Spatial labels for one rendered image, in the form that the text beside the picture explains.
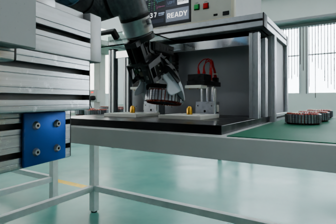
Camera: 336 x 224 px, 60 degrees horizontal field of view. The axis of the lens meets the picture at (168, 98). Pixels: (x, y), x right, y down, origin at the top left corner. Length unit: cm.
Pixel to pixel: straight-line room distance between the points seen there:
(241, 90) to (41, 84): 84
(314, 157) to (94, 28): 48
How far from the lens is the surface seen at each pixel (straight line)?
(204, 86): 101
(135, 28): 72
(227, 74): 119
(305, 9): 760
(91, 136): 88
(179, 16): 119
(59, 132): 56
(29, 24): 31
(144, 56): 74
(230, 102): 118
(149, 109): 121
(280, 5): 773
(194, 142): 68
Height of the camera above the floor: 83
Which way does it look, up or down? level
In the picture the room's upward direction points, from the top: straight up
